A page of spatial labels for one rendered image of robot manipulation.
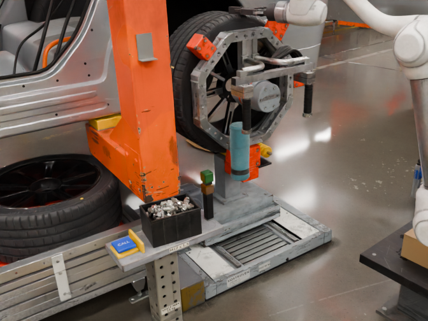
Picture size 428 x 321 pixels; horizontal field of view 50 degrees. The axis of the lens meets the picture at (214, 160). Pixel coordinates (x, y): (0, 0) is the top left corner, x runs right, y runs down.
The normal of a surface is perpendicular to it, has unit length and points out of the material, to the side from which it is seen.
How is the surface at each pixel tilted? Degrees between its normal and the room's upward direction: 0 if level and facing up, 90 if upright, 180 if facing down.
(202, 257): 0
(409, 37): 88
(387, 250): 0
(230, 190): 90
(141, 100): 90
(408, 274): 0
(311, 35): 90
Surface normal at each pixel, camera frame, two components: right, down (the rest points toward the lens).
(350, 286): -0.04, -0.91
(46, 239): 0.28, 0.39
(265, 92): 0.55, 0.33
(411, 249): -0.78, 0.28
